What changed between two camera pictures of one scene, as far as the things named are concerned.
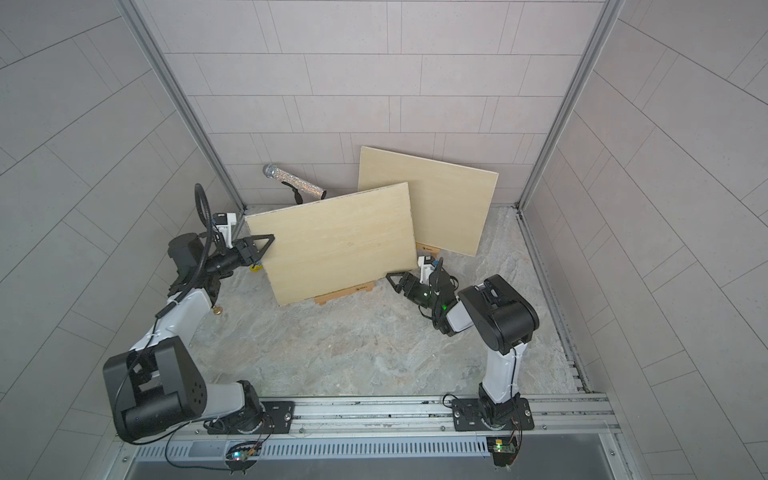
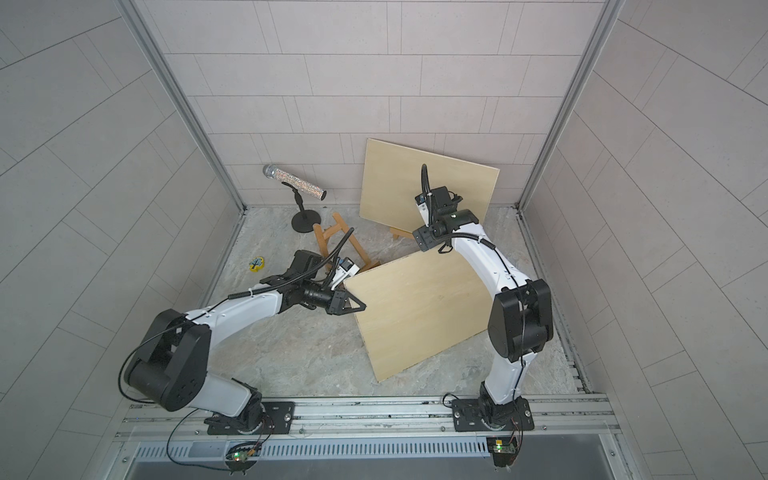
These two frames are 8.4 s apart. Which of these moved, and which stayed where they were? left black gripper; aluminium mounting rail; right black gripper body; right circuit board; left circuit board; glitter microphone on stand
Moved: left black gripper; right black gripper body
Stayed: aluminium mounting rail; right circuit board; left circuit board; glitter microphone on stand
